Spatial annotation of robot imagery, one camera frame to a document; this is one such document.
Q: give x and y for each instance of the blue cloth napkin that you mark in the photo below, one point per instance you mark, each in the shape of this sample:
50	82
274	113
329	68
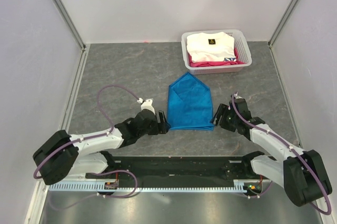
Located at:
189	104

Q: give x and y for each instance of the white folded shirt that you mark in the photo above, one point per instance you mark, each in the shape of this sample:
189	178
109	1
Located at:
216	47

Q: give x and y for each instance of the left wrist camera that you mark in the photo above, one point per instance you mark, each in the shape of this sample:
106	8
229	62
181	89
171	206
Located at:
146	104

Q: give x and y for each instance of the pink folded cloth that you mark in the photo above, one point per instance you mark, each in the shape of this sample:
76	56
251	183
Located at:
227	62

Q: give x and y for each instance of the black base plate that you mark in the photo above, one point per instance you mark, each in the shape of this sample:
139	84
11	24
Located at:
226	168

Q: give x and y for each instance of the white plastic basket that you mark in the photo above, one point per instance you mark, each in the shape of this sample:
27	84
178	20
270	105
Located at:
240	44

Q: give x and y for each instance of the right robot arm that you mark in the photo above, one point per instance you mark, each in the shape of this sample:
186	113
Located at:
301	173

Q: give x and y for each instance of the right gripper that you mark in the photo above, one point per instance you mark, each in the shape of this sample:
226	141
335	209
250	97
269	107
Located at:
222	110

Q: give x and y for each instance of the slotted cable duct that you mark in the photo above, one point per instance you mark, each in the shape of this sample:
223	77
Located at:
100	186

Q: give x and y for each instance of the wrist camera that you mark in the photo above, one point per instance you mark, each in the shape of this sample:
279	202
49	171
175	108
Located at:
146	104
237	98

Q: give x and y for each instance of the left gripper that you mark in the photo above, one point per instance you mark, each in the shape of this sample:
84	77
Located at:
162	128

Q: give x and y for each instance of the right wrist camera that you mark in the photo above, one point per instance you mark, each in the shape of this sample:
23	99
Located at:
237	98

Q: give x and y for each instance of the left aluminium frame post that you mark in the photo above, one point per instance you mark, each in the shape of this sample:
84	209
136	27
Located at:
68	21

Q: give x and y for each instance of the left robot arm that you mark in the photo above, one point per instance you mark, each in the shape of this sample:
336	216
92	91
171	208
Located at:
64	154

